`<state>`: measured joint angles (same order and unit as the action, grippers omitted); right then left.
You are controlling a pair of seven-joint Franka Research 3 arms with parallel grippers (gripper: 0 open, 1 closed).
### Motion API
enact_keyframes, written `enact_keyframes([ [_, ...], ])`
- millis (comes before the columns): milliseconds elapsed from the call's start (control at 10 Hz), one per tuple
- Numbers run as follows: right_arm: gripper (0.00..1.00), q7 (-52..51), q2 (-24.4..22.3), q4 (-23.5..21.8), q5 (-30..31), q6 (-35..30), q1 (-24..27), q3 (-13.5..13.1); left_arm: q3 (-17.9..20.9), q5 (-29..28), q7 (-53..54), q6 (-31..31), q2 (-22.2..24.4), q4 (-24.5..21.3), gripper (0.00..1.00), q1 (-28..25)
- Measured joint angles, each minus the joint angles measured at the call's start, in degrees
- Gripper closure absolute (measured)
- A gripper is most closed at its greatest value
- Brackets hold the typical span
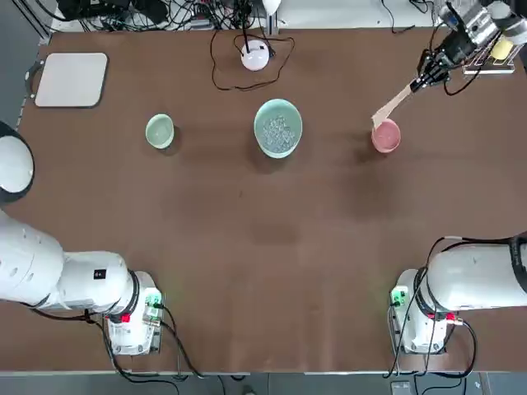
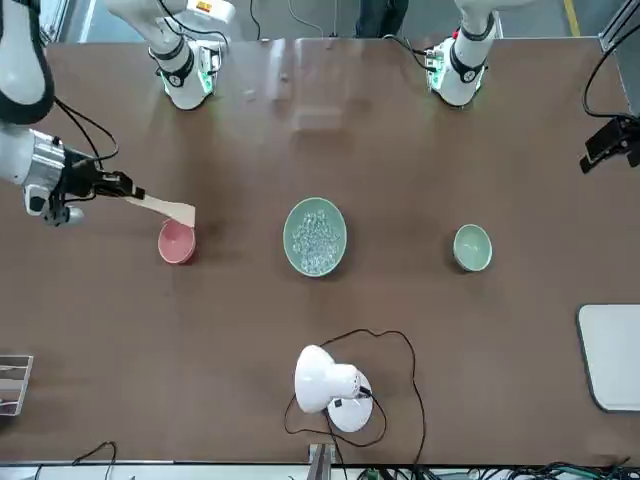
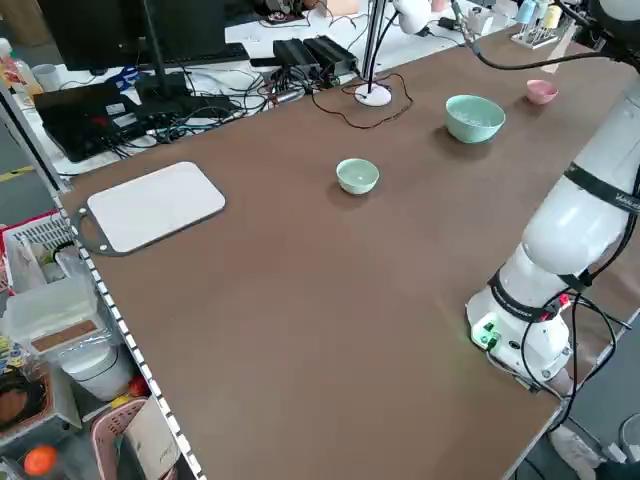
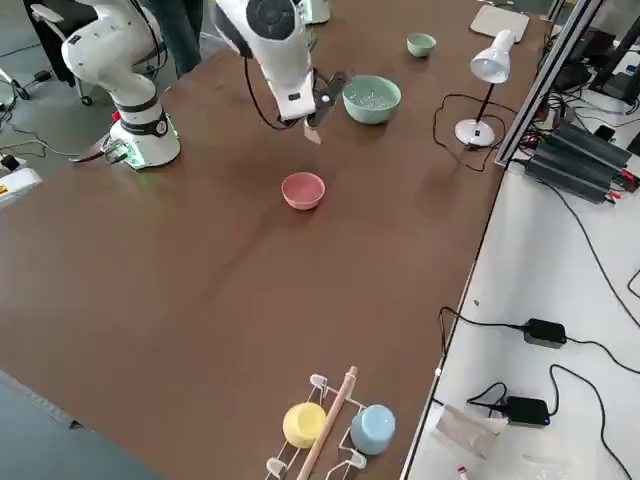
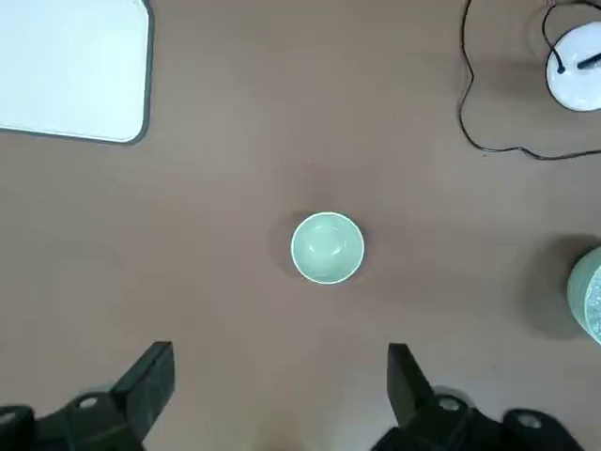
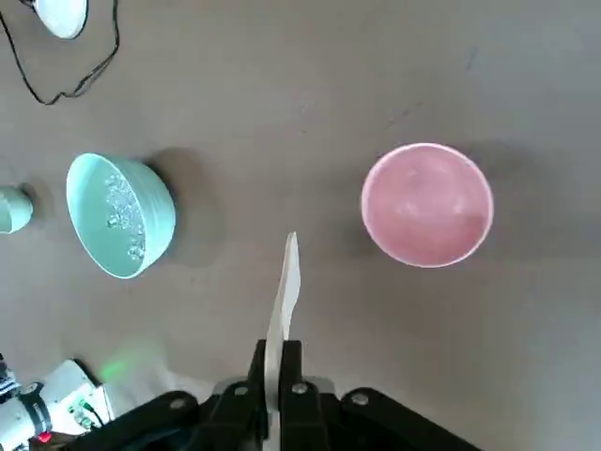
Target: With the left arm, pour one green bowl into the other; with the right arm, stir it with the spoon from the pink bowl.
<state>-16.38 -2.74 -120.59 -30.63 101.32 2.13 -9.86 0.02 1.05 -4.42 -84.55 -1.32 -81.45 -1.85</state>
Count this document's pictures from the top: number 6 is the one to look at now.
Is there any small green bowl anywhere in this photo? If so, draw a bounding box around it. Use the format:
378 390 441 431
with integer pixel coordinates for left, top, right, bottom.
0 184 35 235

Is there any large green bowl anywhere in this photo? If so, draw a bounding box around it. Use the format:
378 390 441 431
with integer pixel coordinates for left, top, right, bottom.
65 152 178 282

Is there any black lamp cable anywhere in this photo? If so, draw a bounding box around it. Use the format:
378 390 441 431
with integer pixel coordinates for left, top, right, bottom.
0 0 121 105

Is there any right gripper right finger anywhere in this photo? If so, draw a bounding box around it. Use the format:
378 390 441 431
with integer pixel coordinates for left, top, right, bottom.
280 338 480 451

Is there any pink bowl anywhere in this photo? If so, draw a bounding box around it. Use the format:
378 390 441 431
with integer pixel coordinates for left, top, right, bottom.
360 142 495 269

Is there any clear plastic crystals pile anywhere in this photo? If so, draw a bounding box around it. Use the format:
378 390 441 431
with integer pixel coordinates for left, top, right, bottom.
105 173 147 260

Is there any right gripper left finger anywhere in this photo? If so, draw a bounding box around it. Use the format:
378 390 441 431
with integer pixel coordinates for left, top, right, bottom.
107 338 269 451

